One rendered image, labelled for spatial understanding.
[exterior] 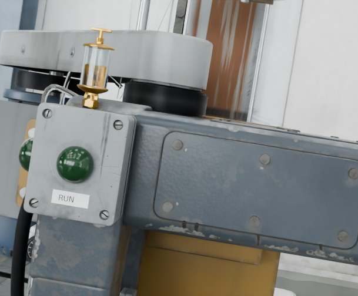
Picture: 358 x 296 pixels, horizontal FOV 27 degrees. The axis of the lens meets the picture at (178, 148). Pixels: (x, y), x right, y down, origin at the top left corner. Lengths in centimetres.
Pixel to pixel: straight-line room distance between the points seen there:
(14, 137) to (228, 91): 33
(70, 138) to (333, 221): 23
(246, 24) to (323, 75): 472
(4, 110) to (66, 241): 45
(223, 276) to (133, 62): 31
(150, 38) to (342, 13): 518
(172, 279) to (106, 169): 38
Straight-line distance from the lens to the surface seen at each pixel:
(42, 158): 60
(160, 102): 74
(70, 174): 58
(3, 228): 111
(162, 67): 75
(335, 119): 585
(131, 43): 78
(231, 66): 113
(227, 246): 89
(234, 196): 63
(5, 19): 565
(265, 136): 64
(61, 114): 60
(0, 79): 563
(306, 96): 583
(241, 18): 113
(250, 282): 94
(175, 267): 94
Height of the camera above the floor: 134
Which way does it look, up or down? 3 degrees down
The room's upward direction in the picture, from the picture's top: 9 degrees clockwise
